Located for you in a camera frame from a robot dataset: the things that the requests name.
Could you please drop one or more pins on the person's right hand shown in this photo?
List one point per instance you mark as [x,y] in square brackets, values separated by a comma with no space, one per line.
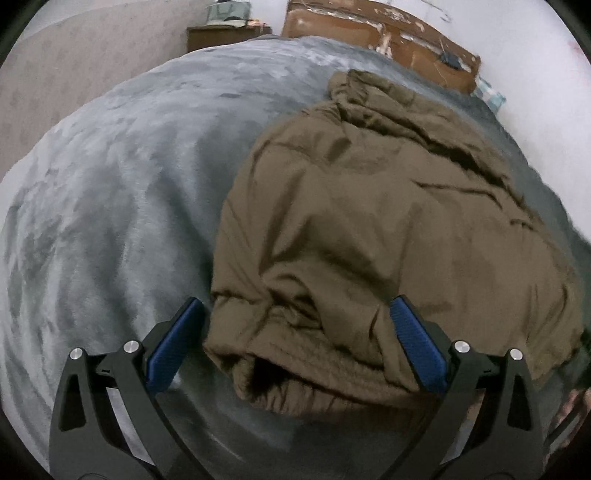
[572,408]

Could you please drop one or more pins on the pale green bag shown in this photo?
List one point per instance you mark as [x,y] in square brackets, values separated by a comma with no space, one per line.
[226,11]

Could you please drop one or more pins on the wooden nightstand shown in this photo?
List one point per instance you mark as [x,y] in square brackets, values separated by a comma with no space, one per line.
[217,38]

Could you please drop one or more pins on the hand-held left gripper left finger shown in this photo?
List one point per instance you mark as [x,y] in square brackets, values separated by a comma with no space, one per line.
[178,341]

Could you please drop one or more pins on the olive brown puffer jacket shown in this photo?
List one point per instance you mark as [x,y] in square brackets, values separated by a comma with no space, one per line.
[369,230]

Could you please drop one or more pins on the wooden headboard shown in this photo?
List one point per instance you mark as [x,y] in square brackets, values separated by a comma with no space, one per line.
[332,23]

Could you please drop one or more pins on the checkered pillow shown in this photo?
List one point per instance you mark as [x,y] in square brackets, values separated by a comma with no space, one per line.
[490,92]

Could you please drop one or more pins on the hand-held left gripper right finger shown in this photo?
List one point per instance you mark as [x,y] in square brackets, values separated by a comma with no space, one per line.
[418,344]

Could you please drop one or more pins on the grey plush blanket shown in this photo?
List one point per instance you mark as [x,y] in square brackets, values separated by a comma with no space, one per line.
[115,184]

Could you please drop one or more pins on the dark device on headboard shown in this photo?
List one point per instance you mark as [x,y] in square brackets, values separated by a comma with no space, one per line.
[450,61]

